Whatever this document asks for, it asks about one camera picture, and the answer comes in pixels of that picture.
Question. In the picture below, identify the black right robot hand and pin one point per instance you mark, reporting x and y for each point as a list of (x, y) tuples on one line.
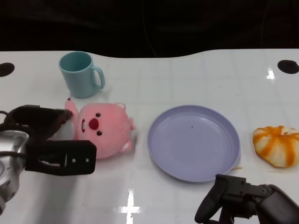
[(257, 205)]

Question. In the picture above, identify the teal plastic mug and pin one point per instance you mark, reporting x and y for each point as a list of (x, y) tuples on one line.
[(77, 81)]

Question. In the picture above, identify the black table grommet hole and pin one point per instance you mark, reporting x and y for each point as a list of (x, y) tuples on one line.
[(5, 69), (288, 66)]

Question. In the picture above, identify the orange white toy bun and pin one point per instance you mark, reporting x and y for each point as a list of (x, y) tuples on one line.
[(278, 147)]

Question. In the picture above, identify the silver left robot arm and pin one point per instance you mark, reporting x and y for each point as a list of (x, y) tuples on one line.
[(11, 144)]

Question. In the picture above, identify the purple plastic plate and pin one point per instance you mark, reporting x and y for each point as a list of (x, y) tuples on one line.
[(194, 144)]

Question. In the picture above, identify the pink plush pig doll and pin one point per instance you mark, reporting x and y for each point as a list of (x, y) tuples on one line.
[(109, 133)]

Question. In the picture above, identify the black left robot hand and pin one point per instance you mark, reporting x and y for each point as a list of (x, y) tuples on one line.
[(70, 158)]

